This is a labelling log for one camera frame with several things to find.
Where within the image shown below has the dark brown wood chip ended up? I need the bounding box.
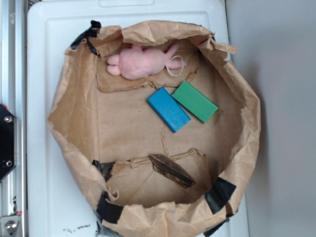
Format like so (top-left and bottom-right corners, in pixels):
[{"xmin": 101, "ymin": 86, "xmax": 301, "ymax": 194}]
[{"xmin": 149, "ymin": 154, "xmax": 196, "ymax": 189}]

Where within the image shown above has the blue wooden block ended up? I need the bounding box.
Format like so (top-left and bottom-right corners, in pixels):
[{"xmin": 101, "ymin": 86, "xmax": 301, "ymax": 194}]
[{"xmin": 147, "ymin": 87, "xmax": 191, "ymax": 132}]

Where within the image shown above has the green wooden block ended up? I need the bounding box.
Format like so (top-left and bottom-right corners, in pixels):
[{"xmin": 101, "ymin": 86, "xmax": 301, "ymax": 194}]
[{"xmin": 172, "ymin": 81, "xmax": 219, "ymax": 123}]

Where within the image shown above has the brown paper bag liner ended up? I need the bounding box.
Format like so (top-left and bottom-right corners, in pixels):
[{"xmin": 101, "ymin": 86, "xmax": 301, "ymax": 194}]
[{"xmin": 47, "ymin": 21, "xmax": 261, "ymax": 237}]

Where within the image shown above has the pink plush bunny toy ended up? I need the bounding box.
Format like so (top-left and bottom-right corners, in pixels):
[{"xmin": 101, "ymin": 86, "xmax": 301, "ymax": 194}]
[{"xmin": 107, "ymin": 43, "xmax": 187, "ymax": 80}]

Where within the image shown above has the black mounting plate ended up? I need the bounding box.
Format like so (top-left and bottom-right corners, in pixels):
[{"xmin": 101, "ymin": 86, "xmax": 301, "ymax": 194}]
[{"xmin": 0, "ymin": 104, "xmax": 16, "ymax": 182}]

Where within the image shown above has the aluminium frame rail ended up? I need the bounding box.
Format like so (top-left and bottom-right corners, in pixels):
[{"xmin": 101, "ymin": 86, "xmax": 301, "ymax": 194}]
[{"xmin": 0, "ymin": 0, "xmax": 29, "ymax": 237}]

